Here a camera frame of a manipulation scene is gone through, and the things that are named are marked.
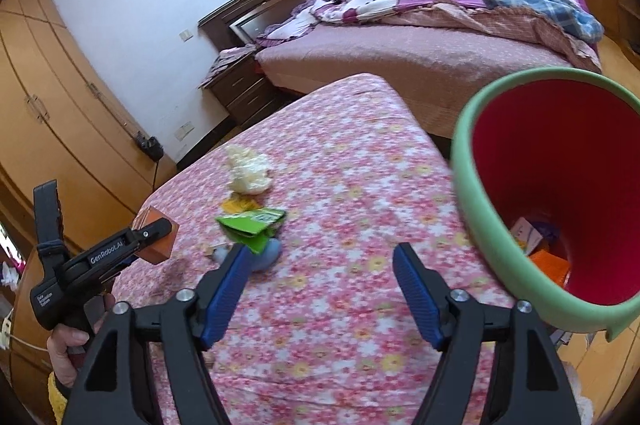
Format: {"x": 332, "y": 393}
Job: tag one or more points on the black bag on wardrobe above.
{"x": 149, "y": 146}

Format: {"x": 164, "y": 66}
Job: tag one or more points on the orange cardboard box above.
{"x": 161, "y": 233}

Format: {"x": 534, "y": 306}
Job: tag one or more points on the large bed pink sheet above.
{"x": 435, "y": 70}

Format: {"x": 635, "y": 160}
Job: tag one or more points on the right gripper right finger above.
{"x": 528, "y": 383}

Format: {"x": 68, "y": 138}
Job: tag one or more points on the person's left hand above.
{"x": 60, "y": 340}

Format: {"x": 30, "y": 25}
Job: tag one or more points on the orange foam net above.
{"x": 556, "y": 268}

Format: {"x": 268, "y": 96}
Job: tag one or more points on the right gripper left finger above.
{"x": 116, "y": 383}

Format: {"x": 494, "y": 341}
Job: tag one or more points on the white medicine box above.
{"x": 528, "y": 238}

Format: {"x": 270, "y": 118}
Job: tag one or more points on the pink ruffled pillow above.
{"x": 300, "y": 23}

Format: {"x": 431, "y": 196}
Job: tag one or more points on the small yellow box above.
{"x": 239, "y": 203}

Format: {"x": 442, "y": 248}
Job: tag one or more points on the blue plaid shirt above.
{"x": 571, "y": 17}

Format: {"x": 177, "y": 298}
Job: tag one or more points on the green snack wrapper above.
{"x": 252, "y": 228}

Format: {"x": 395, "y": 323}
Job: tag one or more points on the blue plastic hook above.
{"x": 261, "y": 262}

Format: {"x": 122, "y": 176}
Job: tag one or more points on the wall socket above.
{"x": 183, "y": 131}

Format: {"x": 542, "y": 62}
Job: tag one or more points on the clothes pile on nightstand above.
{"x": 226, "y": 59}

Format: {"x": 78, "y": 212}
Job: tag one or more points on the dark wooden nightstand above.
{"x": 244, "y": 90}

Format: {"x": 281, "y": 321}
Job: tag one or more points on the pink floral tablecloth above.
{"x": 325, "y": 336}

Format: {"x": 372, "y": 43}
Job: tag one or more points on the crumpled cream tissue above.
{"x": 249, "y": 171}

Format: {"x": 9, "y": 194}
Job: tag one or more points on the wooden wardrobe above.
{"x": 59, "y": 122}

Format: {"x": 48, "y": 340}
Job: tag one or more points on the red bin with green rim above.
{"x": 559, "y": 146}

